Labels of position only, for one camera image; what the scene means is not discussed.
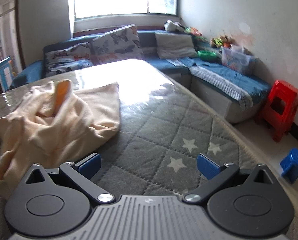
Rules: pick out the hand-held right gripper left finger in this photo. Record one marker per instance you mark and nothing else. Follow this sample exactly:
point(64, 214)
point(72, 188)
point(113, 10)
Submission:
point(88, 165)

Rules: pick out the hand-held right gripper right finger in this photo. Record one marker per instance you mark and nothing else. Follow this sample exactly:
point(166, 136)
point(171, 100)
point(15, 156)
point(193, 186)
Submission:
point(208, 167)

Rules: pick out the cream sweater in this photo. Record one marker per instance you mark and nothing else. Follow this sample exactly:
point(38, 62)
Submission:
point(38, 130)

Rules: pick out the small blue plastic stool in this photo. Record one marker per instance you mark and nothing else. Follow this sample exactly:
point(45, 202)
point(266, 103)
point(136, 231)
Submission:
point(295, 161)

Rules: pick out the grey patterned sofa throw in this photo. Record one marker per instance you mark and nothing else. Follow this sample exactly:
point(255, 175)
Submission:
point(214, 80)

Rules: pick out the blue corner sofa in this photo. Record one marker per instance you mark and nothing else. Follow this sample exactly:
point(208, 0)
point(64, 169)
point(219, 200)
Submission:
point(254, 83)

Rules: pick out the red plastic stool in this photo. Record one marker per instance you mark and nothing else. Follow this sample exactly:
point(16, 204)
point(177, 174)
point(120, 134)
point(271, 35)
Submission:
point(286, 97)

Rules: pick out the butterfly print pillow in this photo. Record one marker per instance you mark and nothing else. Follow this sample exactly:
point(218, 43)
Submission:
point(116, 45)
point(66, 60)

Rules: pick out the clear plastic storage box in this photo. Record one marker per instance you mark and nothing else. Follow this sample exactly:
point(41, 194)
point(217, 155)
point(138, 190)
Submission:
point(236, 60)

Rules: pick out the green plastic basin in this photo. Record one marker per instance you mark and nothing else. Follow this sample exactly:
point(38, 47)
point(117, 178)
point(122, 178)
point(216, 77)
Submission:
point(207, 55)

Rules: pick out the light blue cabinet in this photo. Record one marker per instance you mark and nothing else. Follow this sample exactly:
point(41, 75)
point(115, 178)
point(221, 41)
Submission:
point(3, 73)

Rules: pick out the pile of plush toys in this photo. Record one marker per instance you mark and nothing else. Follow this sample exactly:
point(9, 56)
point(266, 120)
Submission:
point(220, 42)

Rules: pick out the grey cushion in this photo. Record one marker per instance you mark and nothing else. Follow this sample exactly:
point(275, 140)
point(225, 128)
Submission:
point(175, 45)

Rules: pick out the orange and green toys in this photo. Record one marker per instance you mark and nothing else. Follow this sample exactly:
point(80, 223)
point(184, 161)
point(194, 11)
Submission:
point(192, 31)

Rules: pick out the white plush toy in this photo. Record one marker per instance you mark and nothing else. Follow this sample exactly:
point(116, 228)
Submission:
point(172, 26)

